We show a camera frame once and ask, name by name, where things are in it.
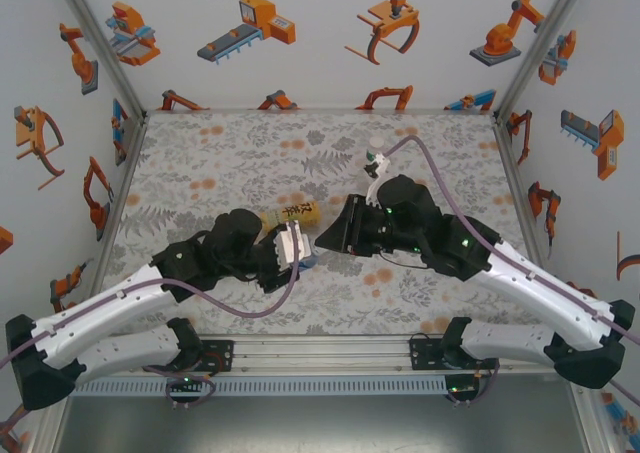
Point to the small blue label bottle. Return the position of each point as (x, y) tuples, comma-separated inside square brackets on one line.
[(309, 262)]

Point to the yellow label plastic bottle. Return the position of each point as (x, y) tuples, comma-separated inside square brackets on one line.
[(295, 213)]

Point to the white green label bottle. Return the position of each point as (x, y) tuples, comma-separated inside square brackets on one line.
[(369, 154)]

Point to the white bottle cap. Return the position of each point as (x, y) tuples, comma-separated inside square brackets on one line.
[(376, 143)]

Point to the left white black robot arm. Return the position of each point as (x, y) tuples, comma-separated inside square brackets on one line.
[(100, 313)]

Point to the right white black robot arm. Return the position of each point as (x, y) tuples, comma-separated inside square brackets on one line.
[(545, 293)]

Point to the floral patterned tablecloth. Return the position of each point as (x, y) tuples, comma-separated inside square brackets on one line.
[(250, 148)]

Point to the green circuit board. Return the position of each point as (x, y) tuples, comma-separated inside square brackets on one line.
[(186, 380), (462, 389)]

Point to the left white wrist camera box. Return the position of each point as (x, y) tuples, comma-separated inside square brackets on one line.
[(290, 243)]

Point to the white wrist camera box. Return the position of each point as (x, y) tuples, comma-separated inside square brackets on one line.
[(290, 243), (382, 163)]

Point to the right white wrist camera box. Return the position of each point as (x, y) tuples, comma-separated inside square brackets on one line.
[(382, 163)]

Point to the aluminium profile rail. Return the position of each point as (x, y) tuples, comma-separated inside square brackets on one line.
[(320, 355)]

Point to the aluminium table side rail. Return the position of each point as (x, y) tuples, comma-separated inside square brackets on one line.
[(114, 213), (522, 198)]

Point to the aluminium frame post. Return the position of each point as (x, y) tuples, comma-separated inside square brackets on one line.
[(540, 48), (103, 48)]

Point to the aluminium frame leg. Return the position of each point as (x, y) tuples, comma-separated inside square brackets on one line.
[(592, 423), (47, 430)]

